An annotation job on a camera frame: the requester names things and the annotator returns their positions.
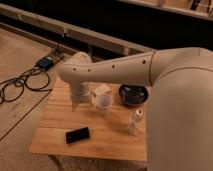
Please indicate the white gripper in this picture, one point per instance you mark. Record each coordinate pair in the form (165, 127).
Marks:
(80, 93)

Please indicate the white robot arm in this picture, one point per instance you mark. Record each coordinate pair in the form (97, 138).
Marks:
(179, 119)

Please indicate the translucent plastic cup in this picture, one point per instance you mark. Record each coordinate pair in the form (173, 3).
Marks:
(103, 103)

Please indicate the white paper napkin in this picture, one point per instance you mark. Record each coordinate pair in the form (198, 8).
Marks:
(102, 89)

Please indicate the black rectangular box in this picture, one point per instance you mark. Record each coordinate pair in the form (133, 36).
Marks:
(77, 135)

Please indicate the wooden table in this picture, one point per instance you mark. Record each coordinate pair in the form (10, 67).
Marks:
(108, 137)

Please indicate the black bowl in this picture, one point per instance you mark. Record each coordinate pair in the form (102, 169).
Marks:
(133, 95)

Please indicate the black power adapter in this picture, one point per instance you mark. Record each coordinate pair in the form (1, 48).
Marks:
(45, 63)

